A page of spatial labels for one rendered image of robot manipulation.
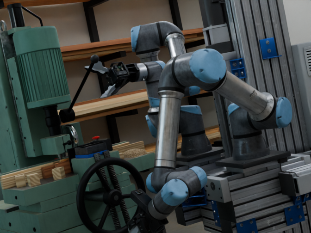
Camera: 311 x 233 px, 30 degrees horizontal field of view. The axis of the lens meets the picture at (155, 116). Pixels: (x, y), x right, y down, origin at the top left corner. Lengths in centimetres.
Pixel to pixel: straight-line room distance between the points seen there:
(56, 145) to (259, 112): 80
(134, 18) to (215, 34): 310
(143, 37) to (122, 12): 285
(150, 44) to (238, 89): 76
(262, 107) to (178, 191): 54
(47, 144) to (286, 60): 110
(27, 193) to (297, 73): 128
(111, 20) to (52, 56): 317
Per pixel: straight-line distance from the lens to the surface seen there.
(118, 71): 231
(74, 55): 469
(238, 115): 230
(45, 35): 232
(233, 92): 206
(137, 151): 243
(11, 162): 256
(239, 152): 232
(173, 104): 201
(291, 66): 265
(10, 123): 250
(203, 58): 192
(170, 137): 199
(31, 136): 243
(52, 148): 236
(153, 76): 243
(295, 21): 554
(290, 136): 263
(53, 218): 220
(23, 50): 232
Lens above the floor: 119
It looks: 3 degrees down
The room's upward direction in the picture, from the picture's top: 11 degrees counter-clockwise
